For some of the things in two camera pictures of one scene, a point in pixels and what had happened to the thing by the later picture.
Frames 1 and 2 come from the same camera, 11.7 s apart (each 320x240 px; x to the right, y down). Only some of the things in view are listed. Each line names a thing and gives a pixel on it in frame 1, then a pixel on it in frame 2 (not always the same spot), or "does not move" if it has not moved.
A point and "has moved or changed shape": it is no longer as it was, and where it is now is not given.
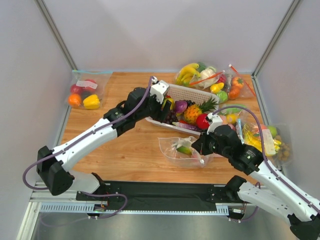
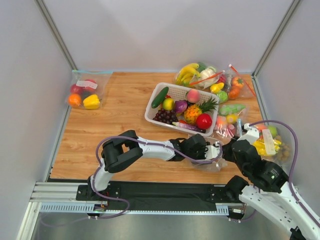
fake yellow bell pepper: x=91 y=102 does not move
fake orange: x=74 y=100 does not move
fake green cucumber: x=172 y=104 has moved or changed shape
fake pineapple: x=191 y=112 does not move
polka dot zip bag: x=180 y=151 has moved or changed shape
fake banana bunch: x=186 y=73 does not move
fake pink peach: x=195 y=156 has moved or changed shape
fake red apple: x=201 y=122 does not move
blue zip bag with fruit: x=87 y=88 does not move
